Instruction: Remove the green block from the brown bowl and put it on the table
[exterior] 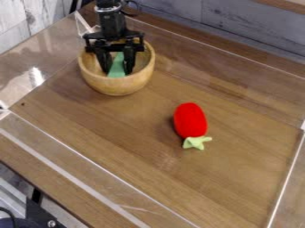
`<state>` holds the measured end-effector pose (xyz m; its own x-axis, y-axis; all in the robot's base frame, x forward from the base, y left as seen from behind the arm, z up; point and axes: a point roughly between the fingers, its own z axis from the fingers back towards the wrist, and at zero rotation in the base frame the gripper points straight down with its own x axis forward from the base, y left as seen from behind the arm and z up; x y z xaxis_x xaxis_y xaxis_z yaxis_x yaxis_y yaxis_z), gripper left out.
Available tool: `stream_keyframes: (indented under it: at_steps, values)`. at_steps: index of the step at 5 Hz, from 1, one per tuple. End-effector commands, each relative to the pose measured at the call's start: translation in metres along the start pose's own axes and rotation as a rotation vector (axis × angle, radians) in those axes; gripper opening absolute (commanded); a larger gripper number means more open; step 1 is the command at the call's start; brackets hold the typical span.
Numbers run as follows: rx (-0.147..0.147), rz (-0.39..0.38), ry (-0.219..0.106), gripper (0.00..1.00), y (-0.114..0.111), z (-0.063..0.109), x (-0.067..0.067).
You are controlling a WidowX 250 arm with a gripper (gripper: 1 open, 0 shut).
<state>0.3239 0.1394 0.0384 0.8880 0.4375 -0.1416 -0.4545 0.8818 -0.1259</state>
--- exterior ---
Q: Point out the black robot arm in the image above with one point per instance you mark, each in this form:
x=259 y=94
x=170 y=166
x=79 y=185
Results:
x=111 y=16

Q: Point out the clear acrylic table enclosure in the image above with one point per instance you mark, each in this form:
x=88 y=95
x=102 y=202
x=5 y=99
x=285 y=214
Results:
x=104 y=154

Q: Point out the green rectangular block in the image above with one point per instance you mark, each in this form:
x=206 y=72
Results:
x=116 y=70

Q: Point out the brown wooden bowl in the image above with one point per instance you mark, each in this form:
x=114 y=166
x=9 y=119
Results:
x=118 y=86

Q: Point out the black metal bracket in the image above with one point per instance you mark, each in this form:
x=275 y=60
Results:
x=37 y=214

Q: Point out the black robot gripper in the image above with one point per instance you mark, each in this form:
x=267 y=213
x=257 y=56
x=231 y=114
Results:
x=128 y=43

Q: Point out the red plush strawberry toy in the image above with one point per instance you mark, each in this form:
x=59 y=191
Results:
x=190 y=125

